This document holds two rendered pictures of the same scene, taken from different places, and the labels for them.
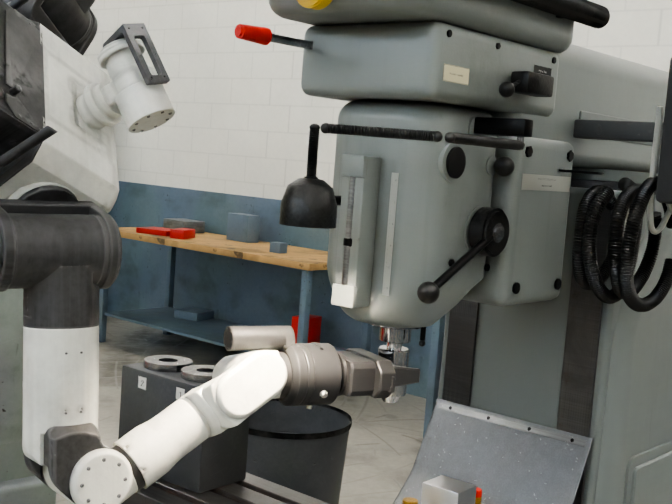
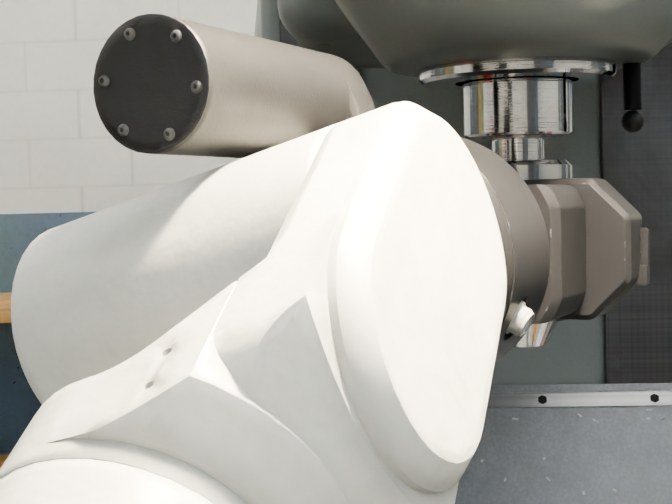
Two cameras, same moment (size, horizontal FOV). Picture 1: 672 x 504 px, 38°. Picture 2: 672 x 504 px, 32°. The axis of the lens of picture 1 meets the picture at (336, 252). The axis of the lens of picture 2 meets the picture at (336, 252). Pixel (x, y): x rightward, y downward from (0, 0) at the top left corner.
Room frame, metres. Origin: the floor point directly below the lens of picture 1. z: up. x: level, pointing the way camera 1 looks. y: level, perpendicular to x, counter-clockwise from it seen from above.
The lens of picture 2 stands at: (1.08, 0.27, 1.26)
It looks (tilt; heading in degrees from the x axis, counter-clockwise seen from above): 3 degrees down; 324
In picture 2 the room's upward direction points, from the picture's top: 2 degrees counter-clockwise
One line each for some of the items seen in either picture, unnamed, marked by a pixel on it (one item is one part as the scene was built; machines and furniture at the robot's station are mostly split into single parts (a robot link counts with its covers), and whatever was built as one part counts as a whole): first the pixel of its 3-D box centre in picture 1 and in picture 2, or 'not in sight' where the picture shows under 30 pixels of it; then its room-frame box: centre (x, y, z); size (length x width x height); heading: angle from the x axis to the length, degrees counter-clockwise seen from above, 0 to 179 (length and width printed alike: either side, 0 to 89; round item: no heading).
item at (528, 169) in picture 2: (393, 351); (518, 172); (1.46, -0.10, 1.26); 0.05 x 0.05 x 0.01
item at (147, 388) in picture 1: (183, 418); not in sight; (1.78, 0.26, 1.05); 0.22 x 0.12 x 0.20; 52
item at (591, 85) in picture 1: (576, 112); not in sight; (1.84, -0.42, 1.66); 0.80 x 0.23 x 0.20; 140
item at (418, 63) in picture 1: (434, 73); not in sight; (1.49, -0.13, 1.68); 0.34 x 0.24 x 0.10; 140
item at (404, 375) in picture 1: (402, 376); not in sight; (1.43, -0.11, 1.23); 0.06 x 0.02 x 0.03; 119
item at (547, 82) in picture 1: (520, 86); not in sight; (1.42, -0.24, 1.66); 0.12 x 0.04 x 0.04; 140
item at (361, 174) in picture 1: (356, 231); not in sight; (1.37, -0.03, 1.45); 0.04 x 0.04 x 0.21; 50
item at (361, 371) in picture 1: (338, 374); (448, 260); (1.41, -0.02, 1.23); 0.13 x 0.12 x 0.10; 29
